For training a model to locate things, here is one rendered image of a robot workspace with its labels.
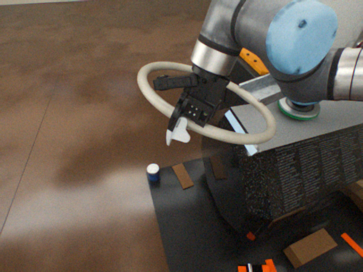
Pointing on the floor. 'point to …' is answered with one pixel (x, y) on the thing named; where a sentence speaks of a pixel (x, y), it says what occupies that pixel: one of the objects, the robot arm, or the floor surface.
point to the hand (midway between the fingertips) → (172, 135)
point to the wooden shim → (182, 176)
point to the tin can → (153, 172)
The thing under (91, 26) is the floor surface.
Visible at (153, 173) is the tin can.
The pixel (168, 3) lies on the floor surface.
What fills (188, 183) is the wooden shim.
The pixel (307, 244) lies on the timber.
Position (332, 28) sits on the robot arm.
